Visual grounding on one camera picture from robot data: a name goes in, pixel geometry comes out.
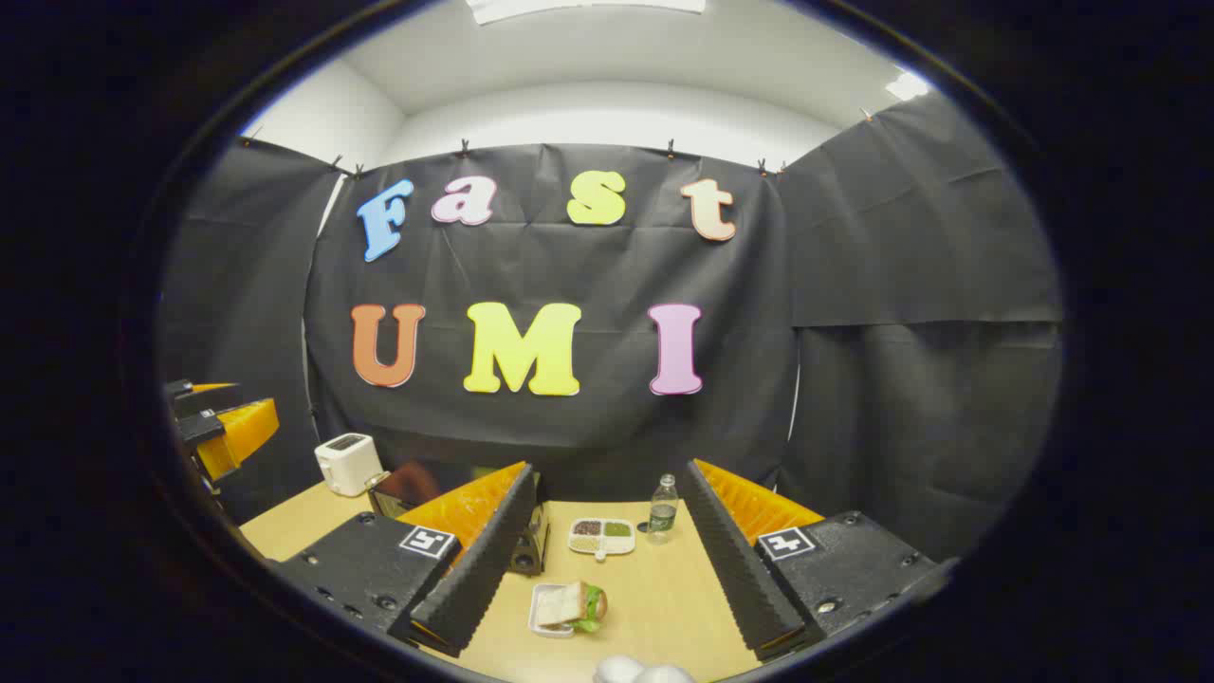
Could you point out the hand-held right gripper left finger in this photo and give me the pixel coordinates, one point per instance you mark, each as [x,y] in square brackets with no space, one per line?
[493,560]

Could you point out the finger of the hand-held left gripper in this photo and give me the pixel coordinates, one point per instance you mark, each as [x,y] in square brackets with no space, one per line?
[242,432]
[204,400]

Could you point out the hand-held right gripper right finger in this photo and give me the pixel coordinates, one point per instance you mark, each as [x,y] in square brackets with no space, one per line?
[735,560]

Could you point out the black electric oven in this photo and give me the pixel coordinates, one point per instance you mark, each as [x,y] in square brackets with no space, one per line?
[527,552]

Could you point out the lettuce sandwich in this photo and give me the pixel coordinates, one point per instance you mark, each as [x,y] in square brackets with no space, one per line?
[566,604]

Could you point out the clear plastic water bottle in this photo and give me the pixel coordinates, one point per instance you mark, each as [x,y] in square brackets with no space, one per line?
[663,517]

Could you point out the small white rectangular dish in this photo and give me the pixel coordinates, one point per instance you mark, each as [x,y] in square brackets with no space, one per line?
[550,632]

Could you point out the white divided plate of grains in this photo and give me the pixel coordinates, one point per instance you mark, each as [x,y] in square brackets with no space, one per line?
[601,543]

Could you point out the white toaster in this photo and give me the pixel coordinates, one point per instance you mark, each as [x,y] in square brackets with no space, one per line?
[346,465]

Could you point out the small ceiling light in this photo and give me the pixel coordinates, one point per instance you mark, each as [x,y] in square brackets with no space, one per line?
[908,86]

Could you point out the long ceiling light panel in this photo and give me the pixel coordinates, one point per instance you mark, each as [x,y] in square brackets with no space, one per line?
[588,8]

